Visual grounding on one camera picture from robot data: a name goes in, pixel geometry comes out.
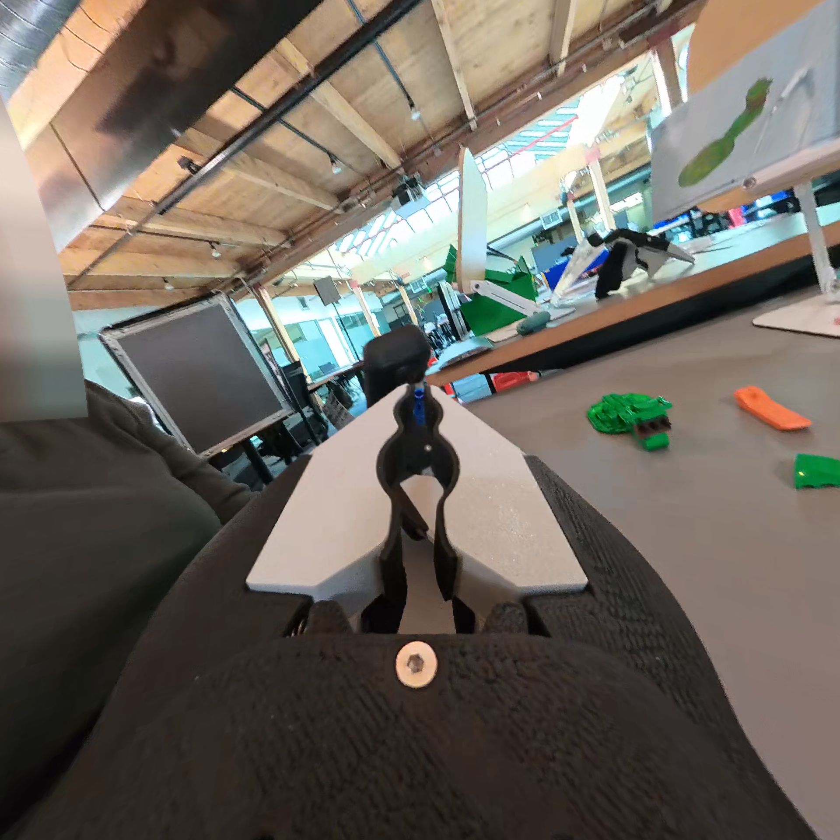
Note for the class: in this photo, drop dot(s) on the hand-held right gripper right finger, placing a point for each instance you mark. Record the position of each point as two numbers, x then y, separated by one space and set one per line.
505 525

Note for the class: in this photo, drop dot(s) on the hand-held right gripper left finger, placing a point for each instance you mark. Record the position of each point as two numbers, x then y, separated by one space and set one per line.
328 518

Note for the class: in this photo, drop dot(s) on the blue connector pin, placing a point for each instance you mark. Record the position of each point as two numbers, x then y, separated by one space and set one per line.
418 403

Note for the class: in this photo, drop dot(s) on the person's left forearm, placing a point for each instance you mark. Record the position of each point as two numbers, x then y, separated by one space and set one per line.
164 446

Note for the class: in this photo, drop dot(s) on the grey desk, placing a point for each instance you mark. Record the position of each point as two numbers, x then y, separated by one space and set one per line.
656 590

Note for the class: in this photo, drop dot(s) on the black hanging display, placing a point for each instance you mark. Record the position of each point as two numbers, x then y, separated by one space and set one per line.
326 290

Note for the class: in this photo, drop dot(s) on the green box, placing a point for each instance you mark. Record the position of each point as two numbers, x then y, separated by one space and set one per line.
492 315

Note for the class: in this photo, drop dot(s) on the red bin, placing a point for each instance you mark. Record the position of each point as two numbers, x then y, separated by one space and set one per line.
515 380

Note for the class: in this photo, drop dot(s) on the grey green oblong object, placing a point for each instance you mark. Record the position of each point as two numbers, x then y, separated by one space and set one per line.
533 323

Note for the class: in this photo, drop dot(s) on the white board stand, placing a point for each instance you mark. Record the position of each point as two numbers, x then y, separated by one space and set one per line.
474 223

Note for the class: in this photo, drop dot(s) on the green transparent brick model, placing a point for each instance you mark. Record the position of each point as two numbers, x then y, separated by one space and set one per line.
623 413

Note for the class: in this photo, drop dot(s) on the black ceiling projector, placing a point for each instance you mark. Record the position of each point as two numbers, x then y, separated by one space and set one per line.
408 190

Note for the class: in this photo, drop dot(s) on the black silver framed monitor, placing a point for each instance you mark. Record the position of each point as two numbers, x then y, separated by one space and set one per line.
197 374

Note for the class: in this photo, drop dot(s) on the black white device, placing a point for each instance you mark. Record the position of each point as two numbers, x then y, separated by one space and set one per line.
630 253

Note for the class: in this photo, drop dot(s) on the person's torso in dark sweater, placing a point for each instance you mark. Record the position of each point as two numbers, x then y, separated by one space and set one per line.
79 590

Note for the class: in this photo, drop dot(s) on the black ceiling pipe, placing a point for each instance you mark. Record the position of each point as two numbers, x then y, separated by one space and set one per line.
262 121

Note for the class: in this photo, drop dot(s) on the orange brick separator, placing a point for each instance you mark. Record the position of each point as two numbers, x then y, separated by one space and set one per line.
771 410

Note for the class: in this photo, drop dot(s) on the large green slope brick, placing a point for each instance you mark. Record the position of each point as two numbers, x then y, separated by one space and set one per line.
817 472

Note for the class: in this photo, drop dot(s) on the cluttered wood edged table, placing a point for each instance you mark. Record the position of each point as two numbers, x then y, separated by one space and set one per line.
722 254

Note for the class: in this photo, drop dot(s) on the instruction booklet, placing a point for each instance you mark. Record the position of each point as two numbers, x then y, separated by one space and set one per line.
722 131

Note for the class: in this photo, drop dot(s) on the wooden booklet stand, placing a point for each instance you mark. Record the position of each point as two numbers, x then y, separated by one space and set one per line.
722 39

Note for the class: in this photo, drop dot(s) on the silver air duct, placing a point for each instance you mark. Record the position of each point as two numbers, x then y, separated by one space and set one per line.
33 39

